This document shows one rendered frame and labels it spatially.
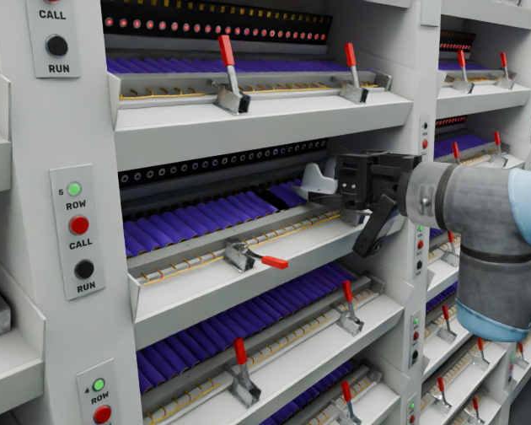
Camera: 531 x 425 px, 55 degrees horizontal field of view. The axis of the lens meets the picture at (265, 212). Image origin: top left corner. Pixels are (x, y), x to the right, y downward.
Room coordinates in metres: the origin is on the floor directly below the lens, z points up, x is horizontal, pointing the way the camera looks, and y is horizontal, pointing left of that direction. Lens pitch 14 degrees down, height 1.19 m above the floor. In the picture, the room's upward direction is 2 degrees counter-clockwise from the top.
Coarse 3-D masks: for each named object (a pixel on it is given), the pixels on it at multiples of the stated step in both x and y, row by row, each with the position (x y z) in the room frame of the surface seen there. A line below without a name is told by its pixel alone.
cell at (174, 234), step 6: (156, 216) 0.67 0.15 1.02; (150, 222) 0.67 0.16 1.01; (156, 222) 0.66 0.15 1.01; (162, 222) 0.66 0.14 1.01; (162, 228) 0.65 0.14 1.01; (168, 228) 0.65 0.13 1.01; (168, 234) 0.64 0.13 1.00; (174, 234) 0.64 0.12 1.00; (180, 234) 0.64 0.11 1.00; (174, 240) 0.63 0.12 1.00; (180, 240) 0.63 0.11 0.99
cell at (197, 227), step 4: (180, 208) 0.71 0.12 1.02; (176, 212) 0.70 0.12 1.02; (180, 212) 0.69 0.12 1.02; (184, 212) 0.70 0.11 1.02; (176, 216) 0.69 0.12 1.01; (180, 216) 0.69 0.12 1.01; (184, 216) 0.69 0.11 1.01; (188, 216) 0.69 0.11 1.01; (184, 220) 0.68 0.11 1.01; (188, 220) 0.68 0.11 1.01; (192, 220) 0.68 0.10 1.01; (188, 224) 0.68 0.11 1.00; (192, 224) 0.67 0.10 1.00; (196, 224) 0.67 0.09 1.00; (200, 224) 0.67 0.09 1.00; (192, 228) 0.67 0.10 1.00; (196, 228) 0.67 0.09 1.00; (200, 228) 0.67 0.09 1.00; (204, 228) 0.67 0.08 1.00; (196, 232) 0.66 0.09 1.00; (200, 232) 0.66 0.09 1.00; (204, 232) 0.66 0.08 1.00; (200, 236) 0.66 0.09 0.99
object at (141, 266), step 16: (304, 208) 0.78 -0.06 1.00; (320, 208) 0.80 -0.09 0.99; (336, 208) 0.85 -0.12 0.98; (240, 224) 0.69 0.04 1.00; (256, 224) 0.70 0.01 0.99; (272, 224) 0.72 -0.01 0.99; (288, 224) 0.75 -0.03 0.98; (192, 240) 0.62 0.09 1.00; (208, 240) 0.63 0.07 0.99; (224, 240) 0.65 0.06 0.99; (240, 240) 0.68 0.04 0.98; (144, 256) 0.57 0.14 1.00; (160, 256) 0.58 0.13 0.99; (176, 256) 0.59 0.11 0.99; (192, 256) 0.61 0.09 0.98; (128, 272) 0.54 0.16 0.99; (144, 272) 0.56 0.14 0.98; (160, 272) 0.56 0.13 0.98; (176, 272) 0.57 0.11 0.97
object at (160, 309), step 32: (288, 160) 0.94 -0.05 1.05; (128, 192) 0.69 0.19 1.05; (320, 224) 0.79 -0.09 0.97; (288, 256) 0.68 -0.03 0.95; (320, 256) 0.74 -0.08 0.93; (160, 288) 0.55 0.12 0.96; (192, 288) 0.57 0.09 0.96; (224, 288) 0.59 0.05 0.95; (256, 288) 0.64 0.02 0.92; (160, 320) 0.52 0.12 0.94; (192, 320) 0.56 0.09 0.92
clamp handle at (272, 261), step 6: (246, 246) 0.63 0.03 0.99; (246, 252) 0.63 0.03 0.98; (252, 258) 0.61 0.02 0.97; (258, 258) 0.61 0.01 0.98; (264, 258) 0.60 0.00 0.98; (270, 258) 0.60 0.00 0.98; (276, 258) 0.60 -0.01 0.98; (270, 264) 0.59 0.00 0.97; (276, 264) 0.58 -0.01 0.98; (282, 264) 0.58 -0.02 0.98
